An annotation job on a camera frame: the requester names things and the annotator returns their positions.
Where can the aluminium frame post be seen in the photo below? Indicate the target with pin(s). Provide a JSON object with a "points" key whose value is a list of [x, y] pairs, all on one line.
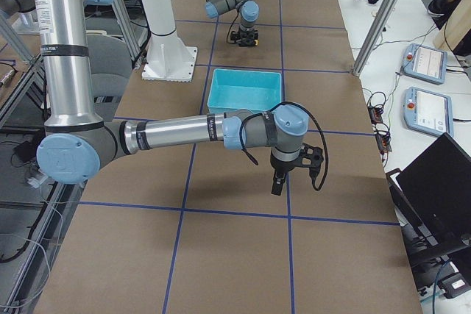
{"points": [[373, 34]]}

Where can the lower teach pendant tablet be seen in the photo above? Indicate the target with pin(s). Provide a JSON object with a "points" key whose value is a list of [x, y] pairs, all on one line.
{"points": [[428, 112]]}

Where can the light blue plastic bin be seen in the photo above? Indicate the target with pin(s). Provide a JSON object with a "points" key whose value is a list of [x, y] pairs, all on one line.
{"points": [[233, 90]]}

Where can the black laptop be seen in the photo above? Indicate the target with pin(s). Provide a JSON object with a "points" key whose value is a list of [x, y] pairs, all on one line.
{"points": [[435, 193]]}

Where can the teach pendant tablet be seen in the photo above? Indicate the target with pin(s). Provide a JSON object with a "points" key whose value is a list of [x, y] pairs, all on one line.
{"points": [[425, 63], [428, 112]]}

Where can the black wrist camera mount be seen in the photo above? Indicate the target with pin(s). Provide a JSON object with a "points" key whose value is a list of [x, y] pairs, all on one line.
{"points": [[310, 156]]}

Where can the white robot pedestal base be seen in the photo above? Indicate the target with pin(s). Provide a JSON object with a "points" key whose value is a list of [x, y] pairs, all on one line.
{"points": [[168, 58]]}

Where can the upper teach pendant tablet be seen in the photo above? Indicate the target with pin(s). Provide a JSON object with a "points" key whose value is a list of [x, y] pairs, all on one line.
{"points": [[425, 63]]}

